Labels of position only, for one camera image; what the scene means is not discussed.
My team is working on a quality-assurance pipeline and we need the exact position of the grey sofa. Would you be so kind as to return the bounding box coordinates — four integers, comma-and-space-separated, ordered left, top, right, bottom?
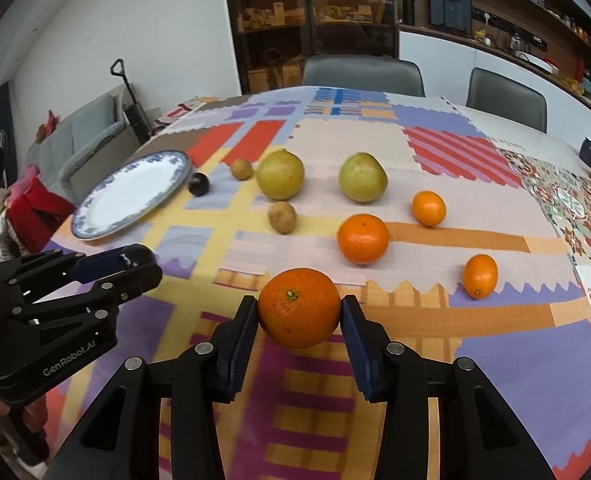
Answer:
25, 84, 140, 205

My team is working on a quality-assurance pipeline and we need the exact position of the colourful patchwork tablecloth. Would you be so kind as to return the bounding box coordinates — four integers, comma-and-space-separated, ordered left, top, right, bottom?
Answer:
47, 87, 591, 479

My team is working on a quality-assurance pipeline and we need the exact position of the brown kiwi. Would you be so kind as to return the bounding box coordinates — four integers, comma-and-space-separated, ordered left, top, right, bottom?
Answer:
230, 158, 253, 181
267, 202, 297, 234

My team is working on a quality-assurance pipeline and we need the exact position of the medium orange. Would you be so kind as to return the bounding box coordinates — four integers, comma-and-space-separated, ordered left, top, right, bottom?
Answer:
337, 214, 390, 266

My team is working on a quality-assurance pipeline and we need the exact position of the grey chair left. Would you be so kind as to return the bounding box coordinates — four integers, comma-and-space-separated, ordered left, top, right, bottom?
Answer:
302, 54, 425, 98

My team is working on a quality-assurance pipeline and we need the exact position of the folded striped cloth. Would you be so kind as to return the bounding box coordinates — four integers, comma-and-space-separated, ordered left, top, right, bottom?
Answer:
153, 96, 216, 127

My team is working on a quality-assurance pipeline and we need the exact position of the yellow green pear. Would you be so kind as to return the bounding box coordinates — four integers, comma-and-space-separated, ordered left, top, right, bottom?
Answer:
255, 150, 305, 200
339, 152, 389, 204

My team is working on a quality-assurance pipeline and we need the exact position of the dark glass display cabinet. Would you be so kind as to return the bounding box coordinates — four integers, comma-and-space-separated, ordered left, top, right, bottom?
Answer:
227, 0, 399, 94

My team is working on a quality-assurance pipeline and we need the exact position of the large orange front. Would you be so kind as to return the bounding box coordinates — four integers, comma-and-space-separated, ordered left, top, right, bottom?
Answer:
258, 268, 341, 349

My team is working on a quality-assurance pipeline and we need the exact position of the black upright vacuum cleaner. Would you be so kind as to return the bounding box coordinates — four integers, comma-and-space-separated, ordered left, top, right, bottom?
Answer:
110, 58, 152, 145

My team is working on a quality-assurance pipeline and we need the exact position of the patterned floral mat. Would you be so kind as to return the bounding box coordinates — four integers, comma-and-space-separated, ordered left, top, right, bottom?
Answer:
499, 150, 591, 266

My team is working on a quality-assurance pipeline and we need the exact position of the dark plum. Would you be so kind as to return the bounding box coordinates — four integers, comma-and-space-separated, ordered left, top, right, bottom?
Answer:
188, 172, 210, 197

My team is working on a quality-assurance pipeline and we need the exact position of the left human hand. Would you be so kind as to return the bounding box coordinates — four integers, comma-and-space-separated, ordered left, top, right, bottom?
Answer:
0, 396, 48, 432

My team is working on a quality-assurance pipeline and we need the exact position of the blue white porcelain plate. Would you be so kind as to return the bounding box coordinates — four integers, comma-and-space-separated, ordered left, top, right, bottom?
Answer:
71, 150, 193, 240

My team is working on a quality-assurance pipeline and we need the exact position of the small orange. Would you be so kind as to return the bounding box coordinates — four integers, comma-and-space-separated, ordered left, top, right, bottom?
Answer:
463, 254, 498, 299
411, 191, 447, 228

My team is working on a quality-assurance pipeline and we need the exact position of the red garment on chair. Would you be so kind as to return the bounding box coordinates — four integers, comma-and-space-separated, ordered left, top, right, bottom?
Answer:
7, 177, 75, 252

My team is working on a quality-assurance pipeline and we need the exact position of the grey chair right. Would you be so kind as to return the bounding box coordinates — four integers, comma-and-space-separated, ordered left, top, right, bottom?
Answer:
466, 67, 547, 133

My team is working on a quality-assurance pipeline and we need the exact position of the grey chair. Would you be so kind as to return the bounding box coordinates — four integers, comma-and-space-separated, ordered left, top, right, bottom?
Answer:
302, 54, 425, 98
466, 67, 547, 133

